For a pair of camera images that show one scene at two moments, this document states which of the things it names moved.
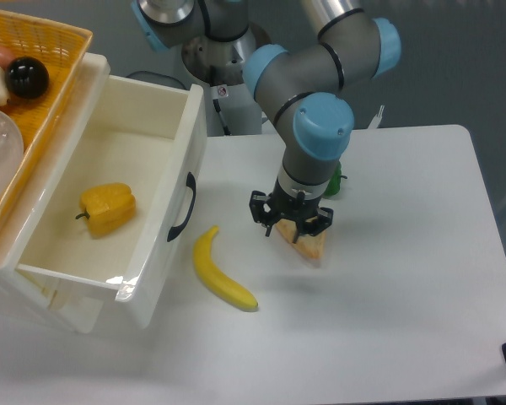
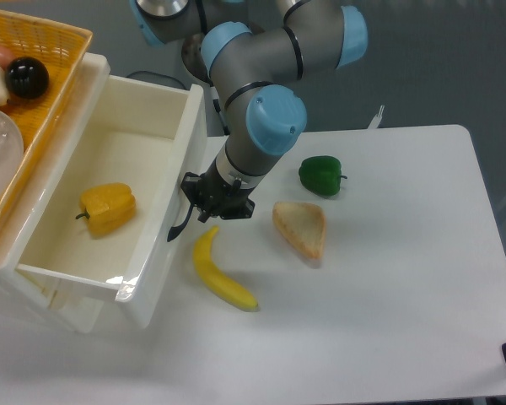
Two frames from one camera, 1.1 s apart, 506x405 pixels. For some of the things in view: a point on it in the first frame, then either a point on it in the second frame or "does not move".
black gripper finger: [260, 203] → [191, 186]
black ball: [28, 77] does not move
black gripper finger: [315, 225] → [243, 211]
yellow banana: [234, 293] does not move
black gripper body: [295, 207] → [212, 197]
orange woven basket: [61, 49] does not move
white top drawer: [124, 196] does not move
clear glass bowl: [3, 153] does not move
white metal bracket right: [377, 119] does not move
